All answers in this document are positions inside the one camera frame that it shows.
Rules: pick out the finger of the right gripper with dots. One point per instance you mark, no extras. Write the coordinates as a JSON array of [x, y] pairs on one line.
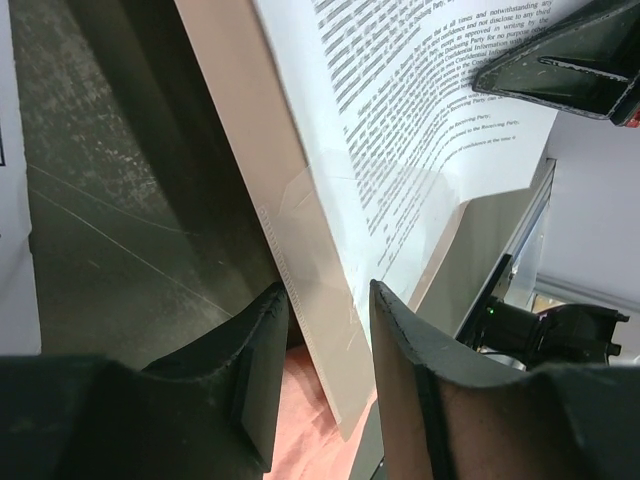
[[586, 64]]

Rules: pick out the white text document sheet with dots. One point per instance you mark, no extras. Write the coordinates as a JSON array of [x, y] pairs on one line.
[[394, 135]]

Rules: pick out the beige paper folder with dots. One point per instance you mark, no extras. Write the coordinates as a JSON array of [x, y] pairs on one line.
[[240, 72]]

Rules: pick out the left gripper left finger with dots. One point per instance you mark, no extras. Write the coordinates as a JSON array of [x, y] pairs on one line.
[[206, 411]]

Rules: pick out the aluminium front rail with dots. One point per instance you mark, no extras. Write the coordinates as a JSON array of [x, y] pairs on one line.
[[526, 244]]

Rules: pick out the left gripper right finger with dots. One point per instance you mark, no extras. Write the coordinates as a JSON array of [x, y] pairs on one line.
[[448, 412]]

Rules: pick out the white table form sheet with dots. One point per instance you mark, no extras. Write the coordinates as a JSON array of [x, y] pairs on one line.
[[20, 327]]

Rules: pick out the pink cloth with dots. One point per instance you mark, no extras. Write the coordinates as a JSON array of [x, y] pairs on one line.
[[308, 444]]

